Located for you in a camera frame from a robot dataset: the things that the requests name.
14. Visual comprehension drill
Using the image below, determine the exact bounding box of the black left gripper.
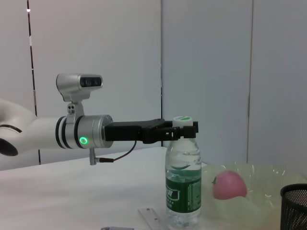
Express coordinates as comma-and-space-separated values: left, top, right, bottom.
104, 118, 199, 144

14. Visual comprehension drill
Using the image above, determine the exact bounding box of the pink peach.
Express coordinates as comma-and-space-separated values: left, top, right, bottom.
211, 170, 248, 200

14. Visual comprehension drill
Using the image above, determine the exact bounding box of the black mesh pen holder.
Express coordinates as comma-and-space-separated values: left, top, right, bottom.
280, 183, 307, 230

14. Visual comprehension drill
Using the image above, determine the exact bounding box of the clear water bottle green label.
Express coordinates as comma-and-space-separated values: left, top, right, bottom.
165, 116, 202, 227

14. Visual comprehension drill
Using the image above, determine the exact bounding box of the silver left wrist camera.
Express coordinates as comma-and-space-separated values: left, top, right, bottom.
56, 73, 103, 118

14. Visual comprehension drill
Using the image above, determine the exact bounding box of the left gripper cable with plug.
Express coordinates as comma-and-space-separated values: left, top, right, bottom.
89, 140, 138, 166

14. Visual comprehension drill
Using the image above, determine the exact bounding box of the clear plastic ruler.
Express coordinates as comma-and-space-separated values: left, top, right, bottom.
138, 207, 168, 230

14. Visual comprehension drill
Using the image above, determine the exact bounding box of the green glass fruit plate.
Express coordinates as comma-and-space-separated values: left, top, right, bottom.
201, 161, 307, 228

